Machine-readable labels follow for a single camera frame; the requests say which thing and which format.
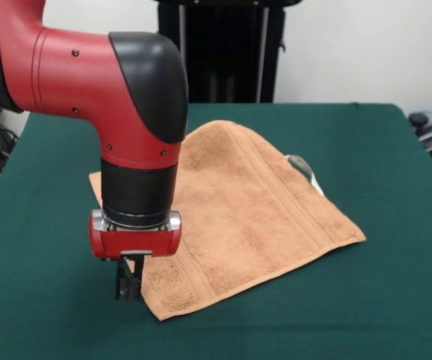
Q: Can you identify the dark green table cloth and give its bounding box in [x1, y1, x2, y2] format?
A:
[0, 103, 432, 360]

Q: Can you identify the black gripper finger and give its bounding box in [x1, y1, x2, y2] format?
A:
[130, 254, 146, 303]
[115, 256, 134, 302]

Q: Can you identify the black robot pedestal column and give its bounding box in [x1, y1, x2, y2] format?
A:
[157, 0, 288, 104]

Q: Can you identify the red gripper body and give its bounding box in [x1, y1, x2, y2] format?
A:
[89, 209, 183, 260]

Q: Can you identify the tan terry towel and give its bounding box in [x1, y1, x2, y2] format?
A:
[88, 119, 368, 323]

